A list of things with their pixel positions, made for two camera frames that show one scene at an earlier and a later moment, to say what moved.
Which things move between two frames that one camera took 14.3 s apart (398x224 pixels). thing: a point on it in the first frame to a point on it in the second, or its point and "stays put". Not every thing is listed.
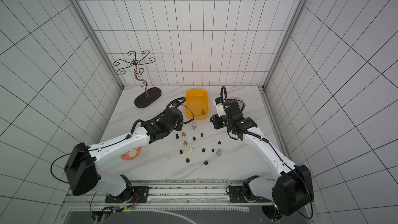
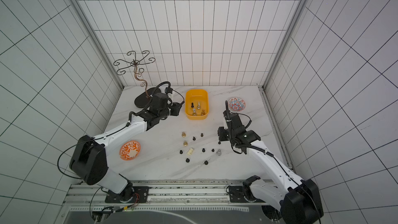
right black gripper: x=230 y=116 to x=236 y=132
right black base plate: x=237 y=194 stays put
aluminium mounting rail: x=173 y=193 stays put
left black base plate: x=134 y=194 stays put
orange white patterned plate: x=131 y=154 stays put
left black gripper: x=180 y=124 to x=176 y=110
